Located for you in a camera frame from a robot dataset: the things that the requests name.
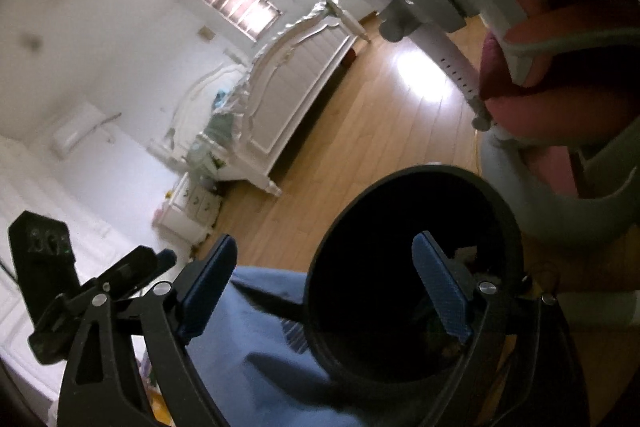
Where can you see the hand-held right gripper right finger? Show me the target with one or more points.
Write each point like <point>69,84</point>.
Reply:
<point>442,282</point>

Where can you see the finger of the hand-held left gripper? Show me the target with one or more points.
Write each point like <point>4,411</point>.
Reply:
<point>137,269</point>

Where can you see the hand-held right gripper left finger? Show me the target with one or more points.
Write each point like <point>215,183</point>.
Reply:
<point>210,287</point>

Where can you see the black round bin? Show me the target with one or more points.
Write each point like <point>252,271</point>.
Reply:
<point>370,232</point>

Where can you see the white nightstand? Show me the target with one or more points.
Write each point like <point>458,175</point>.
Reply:
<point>195,207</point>

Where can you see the white air conditioner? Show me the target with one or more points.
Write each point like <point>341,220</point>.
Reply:
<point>80,129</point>

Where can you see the pale green bedding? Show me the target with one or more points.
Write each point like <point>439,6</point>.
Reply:
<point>222,122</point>

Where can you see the red white chair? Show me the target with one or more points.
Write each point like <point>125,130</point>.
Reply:
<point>520,97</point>

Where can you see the white wooden bed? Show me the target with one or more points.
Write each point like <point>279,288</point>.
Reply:
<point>295,87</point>

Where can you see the window with brown blind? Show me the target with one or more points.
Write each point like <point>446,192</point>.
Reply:
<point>240,2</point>

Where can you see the small wall picture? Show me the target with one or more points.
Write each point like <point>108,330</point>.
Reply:
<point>206,33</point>

